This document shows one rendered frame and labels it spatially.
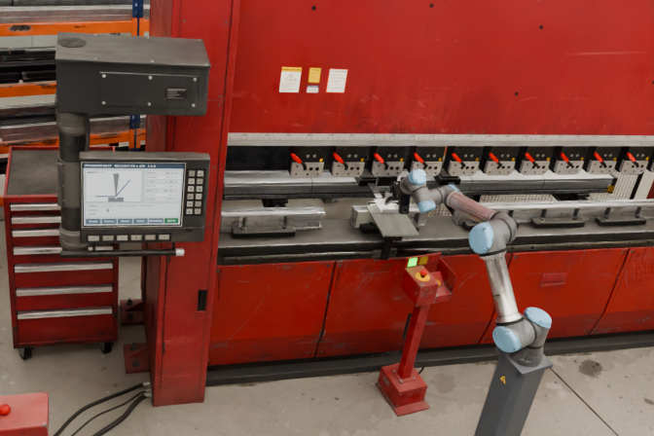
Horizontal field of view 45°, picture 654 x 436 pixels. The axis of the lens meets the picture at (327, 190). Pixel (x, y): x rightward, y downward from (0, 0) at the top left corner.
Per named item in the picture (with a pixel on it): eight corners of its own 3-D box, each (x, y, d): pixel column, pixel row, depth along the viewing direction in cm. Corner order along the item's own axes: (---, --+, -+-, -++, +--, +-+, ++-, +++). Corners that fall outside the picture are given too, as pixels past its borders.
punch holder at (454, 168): (448, 176, 392) (455, 146, 384) (441, 167, 399) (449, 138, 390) (475, 175, 396) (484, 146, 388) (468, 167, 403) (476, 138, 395)
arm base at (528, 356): (549, 362, 343) (556, 345, 338) (523, 371, 336) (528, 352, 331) (526, 340, 354) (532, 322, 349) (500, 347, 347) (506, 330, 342)
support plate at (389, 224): (382, 236, 370) (382, 235, 369) (365, 206, 391) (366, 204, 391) (418, 236, 375) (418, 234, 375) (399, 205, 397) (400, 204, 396)
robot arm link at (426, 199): (445, 204, 357) (435, 182, 359) (427, 209, 350) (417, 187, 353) (435, 210, 363) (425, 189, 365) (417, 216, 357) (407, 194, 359)
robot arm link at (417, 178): (416, 187, 351) (408, 169, 353) (407, 195, 361) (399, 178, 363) (431, 182, 354) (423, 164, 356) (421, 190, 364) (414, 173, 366)
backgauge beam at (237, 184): (222, 201, 397) (223, 183, 392) (217, 187, 409) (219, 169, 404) (612, 194, 467) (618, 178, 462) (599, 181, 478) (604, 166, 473)
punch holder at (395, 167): (372, 177, 380) (378, 146, 372) (366, 168, 387) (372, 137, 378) (401, 176, 384) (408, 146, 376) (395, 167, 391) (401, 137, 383)
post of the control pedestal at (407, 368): (402, 380, 416) (422, 298, 389) (396, 373, 420) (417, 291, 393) (411, 378, 418) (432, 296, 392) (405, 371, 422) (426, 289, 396)
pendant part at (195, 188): (80, 245, 289) (78, 158, 271) (80, 227, 299) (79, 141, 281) (203, 242, 302) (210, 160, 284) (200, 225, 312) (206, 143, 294)
